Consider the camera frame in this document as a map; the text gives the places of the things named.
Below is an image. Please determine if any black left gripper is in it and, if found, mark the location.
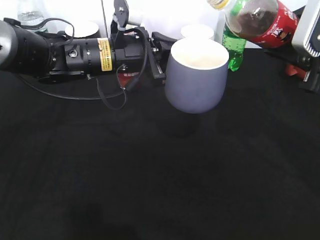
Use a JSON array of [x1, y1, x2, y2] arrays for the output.
[[113, 27, 173, 87]]

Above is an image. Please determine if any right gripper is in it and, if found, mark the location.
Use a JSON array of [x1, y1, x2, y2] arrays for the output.
[[291, 0, 320, 94]]

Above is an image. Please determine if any cola bottle red label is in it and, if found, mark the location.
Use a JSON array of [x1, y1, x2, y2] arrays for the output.
[[206, 0, 300, 49]]

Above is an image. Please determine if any grey ceramic mug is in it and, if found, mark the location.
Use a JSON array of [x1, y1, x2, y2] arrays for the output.
[[164, 38, 229, 114]]

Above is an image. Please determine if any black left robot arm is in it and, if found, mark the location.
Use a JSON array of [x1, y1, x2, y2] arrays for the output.
[[0, 18, 176, 84]]

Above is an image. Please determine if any green Sprite bottle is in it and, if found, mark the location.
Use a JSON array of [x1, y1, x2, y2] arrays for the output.
[[221, 0, 248, 72]]

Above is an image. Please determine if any red ceramic mug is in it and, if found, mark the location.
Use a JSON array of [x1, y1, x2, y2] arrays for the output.
[[285, 63, 299, 76]]

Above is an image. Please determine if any Nescafe coffee bottle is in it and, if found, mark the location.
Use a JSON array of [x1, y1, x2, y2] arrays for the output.
[[118, 72, 139, 88]]

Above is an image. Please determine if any black ceramic mug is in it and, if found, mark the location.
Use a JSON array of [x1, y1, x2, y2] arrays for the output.
[[64, 21, 101, 39]]

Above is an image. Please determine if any white ceramic mug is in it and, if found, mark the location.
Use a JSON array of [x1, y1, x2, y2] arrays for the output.
[[180, 24, 215, 39]]

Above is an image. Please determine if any clear water bottle green label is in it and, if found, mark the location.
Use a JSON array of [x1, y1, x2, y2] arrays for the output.
[[17, 0, 45, 26]]

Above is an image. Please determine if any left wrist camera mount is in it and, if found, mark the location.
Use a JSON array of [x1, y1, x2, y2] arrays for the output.
[[110, 0, 143, 49]]

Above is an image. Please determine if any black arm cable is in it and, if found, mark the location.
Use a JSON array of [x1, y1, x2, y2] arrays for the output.
[[17, 17, 148, 111]]

